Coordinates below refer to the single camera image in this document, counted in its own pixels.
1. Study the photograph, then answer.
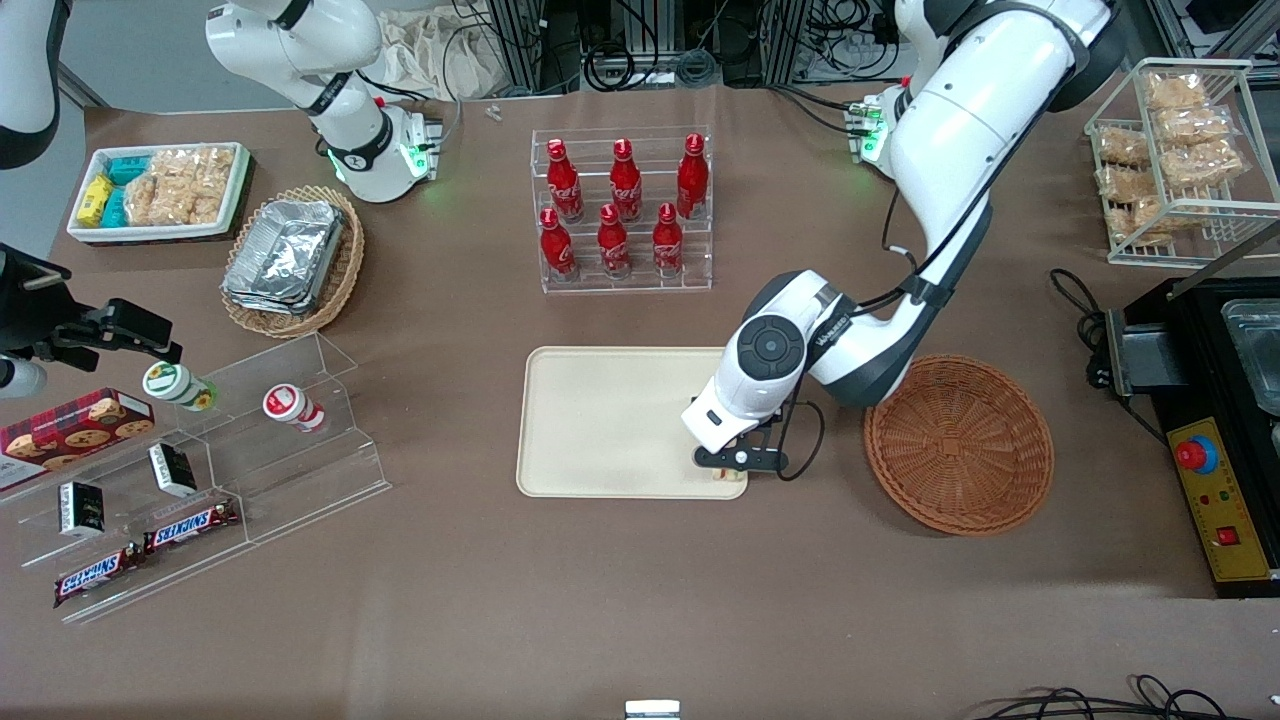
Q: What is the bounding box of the red capped yogurt bottle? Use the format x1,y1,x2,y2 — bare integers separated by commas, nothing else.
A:
262,384,327,433

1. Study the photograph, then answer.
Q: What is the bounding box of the green capped yogurt bottle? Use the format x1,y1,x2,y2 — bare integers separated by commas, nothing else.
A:
142,361,219,413

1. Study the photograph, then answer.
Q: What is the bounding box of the red plaid cookie box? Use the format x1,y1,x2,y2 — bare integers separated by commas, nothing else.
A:
0,388,156,491

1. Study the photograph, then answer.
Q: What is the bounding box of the white wire rack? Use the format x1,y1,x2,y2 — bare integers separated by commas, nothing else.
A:
1084,57,1280,269

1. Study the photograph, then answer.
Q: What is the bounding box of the black floor cable bundle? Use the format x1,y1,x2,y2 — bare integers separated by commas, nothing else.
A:
975,674,1280,720

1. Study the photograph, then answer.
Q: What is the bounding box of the Snickers chocolate bar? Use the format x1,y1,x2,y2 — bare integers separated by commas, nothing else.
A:
143,497,241,555
53,545,147,609

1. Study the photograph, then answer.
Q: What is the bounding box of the small black white box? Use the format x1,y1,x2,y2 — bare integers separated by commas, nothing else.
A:
57,481,107,539
148,442,199,498

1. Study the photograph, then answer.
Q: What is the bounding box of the yellow snack box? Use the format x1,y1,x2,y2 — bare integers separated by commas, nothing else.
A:
77,175,115,228

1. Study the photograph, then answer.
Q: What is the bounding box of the red cola bottle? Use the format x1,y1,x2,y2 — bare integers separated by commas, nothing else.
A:
546,138,586,223
609,138,644,223
651,202,686,279
539,207,578,283
597,203,633,280
676,132,711,221

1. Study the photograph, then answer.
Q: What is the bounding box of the yellow emergency stop box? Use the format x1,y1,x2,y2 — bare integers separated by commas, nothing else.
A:
1167,417,1277,583

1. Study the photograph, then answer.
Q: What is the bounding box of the black countertop appliance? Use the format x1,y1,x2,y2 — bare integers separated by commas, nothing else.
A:
1104,275,1280,601

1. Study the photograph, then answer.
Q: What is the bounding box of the oval light wicker basket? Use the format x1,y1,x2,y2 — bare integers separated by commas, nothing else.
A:
220,185,366,340

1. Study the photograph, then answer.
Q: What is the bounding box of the clear acrylic bottle rack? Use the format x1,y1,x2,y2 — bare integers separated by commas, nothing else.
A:
530,125,714,295

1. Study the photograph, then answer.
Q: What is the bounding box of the stack of foil trays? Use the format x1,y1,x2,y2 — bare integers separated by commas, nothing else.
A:
221,199,349,317

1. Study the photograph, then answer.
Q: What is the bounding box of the coiled black cable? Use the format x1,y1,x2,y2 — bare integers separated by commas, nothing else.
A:
584,40,663,93

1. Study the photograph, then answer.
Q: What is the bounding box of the coiled grey cable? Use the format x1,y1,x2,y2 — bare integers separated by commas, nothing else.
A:
674,46,721,88

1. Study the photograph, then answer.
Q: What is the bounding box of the clear acrylic stepped shelf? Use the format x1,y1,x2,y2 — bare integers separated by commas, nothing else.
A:
15,332,393,626

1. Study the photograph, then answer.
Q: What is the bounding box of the round brown wicker basket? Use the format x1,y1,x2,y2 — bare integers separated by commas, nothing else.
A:
864,354,1055,537

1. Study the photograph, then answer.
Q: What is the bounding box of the black appliance power cable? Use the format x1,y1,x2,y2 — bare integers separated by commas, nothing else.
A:
1048,267,1173,447

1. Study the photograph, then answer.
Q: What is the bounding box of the beige cloth bag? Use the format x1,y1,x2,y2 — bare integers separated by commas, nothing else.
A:
372,6,513,102

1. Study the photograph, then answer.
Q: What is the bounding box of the beige plastic tray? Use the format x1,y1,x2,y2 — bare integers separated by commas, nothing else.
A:
516,346,749,500

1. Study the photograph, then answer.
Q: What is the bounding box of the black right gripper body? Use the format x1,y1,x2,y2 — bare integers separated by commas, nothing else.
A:
0,244,73,359

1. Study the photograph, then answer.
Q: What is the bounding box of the clear bag of rice crackers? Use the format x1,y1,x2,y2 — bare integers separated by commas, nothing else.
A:
124,168,193,227
150,146,237,225

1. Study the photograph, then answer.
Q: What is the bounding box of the bagged fried snack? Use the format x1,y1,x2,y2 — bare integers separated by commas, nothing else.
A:
1143,71,1210,112
1107,196,1201,247
1154,104,1234,147
1097,163,1163,204
1160,139,1247,190
1096,124,1154,168

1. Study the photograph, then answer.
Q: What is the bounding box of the white rectangular snack tray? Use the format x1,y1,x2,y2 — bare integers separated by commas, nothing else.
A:
66,142,251,244

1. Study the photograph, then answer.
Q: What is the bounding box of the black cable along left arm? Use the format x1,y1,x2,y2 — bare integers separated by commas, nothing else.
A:
776,185,941,483

